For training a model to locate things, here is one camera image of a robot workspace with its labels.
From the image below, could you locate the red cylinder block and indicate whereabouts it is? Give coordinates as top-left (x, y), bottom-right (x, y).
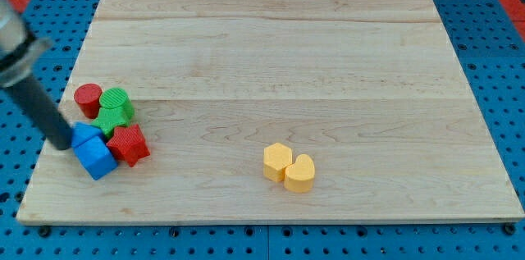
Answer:
top-left (74, 83), bottom-right (103, 119)

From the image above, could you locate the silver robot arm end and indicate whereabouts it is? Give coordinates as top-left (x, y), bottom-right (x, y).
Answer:
top-left (1, 0), bottom-right (53, 88)

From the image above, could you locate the green star block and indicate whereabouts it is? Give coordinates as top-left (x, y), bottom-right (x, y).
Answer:
top-left (91, 107), bottom-right (130, 139)

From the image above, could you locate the blue cube block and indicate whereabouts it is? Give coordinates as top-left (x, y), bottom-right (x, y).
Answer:
top-left (74, 136), bottom-right (118, 180)

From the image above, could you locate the yellow hexagon block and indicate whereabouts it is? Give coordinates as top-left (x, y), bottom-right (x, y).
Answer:
top-left (263, 143), bottom-right (293, 182)

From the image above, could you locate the light wooden board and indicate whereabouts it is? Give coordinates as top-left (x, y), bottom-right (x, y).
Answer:
top-left (17, 0), bottom-right (524, 226)

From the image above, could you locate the blue triangle block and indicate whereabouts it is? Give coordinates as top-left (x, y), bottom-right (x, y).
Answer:
top-left (71, 122), bottom-right (105, 148)

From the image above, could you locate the red star block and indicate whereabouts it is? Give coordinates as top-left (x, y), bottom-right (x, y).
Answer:
top-left (106, 124), bottom-right (150, 167)

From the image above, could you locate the yellow heart block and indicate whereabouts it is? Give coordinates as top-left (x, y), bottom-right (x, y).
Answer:
top-left (284, 154), bottom-right (316, 193)

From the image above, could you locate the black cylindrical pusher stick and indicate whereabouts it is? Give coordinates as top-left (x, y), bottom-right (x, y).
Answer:
top-left (4, 75), bottom-right (73, 150)

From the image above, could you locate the green cylinder block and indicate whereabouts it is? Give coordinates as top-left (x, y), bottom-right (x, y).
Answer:
top-left (99, 87), bottom-right (135, 119)

